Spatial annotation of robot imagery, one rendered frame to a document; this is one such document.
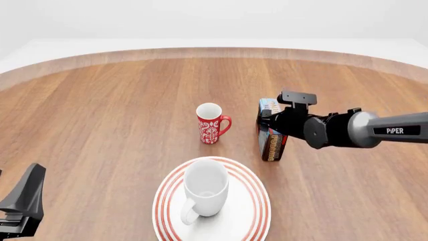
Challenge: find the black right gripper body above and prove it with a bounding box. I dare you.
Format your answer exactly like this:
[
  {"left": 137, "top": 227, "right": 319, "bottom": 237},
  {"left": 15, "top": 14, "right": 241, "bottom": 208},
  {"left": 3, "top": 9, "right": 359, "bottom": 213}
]
[{"left": 259, "top": 108, "right": 306, "bottom": 139}]

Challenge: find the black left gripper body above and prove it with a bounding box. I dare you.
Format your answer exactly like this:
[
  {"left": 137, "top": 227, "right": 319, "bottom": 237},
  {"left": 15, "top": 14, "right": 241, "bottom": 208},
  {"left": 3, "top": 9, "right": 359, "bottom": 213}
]
[{"left": 0, "top": 208, "right": 45, "bottom": 239}]

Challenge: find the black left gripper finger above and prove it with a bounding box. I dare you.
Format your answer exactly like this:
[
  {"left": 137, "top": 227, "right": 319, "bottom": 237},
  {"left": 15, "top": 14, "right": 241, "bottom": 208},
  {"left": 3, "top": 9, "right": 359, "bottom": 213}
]
[{"left": 0, "top": 163, "right": 47, "bottom": 220}]

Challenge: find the white plate with red rings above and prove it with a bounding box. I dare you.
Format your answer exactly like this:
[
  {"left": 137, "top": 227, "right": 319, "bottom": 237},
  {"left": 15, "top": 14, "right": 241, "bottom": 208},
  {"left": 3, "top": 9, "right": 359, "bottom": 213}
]
[{"left": 152, "top": 155, "right": 272, "bottom": 241}]

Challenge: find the red mug with white pattern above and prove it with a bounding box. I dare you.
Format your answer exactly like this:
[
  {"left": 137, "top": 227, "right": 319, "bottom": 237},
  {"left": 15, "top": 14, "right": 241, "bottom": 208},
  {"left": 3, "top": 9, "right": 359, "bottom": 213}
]
[{"left": 195, "top": 102, "right": 233, "bottom": 145}]

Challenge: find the chocolate pudding box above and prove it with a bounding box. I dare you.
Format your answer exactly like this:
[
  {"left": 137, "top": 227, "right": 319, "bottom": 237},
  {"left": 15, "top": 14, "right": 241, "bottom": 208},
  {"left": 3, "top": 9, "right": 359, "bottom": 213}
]
[{"left": 256, "top": 98, "right": 289, "bottom": 162}]

